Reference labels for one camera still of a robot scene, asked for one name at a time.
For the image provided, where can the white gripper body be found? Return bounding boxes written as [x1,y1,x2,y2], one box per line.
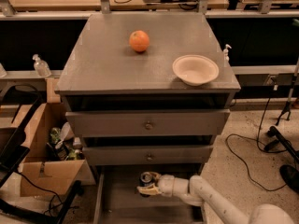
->
[157,175,175,196]

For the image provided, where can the blue pepsi can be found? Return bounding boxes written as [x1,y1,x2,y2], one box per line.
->
[138,172,154,197]

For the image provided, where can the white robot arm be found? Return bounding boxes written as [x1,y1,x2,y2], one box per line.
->
[137,172,295,224]

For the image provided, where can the grey open bottom drawer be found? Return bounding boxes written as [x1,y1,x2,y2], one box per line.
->
[93,164,206,224]

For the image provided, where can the grey middle drawer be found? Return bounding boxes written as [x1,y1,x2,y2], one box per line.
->
[83,145,213,165]

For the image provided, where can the grey top drawer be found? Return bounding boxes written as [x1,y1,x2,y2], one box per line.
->
[66,109,230,137]

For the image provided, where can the grey drawer cabinet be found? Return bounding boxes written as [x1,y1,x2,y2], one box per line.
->
[54,12,242,224]

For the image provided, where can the white paper bowl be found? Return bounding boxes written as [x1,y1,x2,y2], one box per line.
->
[172,55,219,86]

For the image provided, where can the brown cardboard box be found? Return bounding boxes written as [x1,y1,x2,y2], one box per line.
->
[20,77,95,197]

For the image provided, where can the black stand base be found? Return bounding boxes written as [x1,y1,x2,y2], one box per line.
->
[265,126,299,193]

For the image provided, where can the orange fruit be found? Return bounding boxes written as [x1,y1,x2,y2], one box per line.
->
[129,30,150,52]

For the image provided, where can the small white pump bottle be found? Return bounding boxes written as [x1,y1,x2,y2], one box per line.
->
[223,44,232,62]

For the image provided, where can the clear sanitizer bottle left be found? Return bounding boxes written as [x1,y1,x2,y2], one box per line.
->
[33,54,51,77]

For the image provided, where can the black floor cable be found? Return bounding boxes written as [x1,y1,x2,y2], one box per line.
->
[224,96,292,192]

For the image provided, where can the black chair frame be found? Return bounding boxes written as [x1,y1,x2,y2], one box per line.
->
[0,84,83,224]

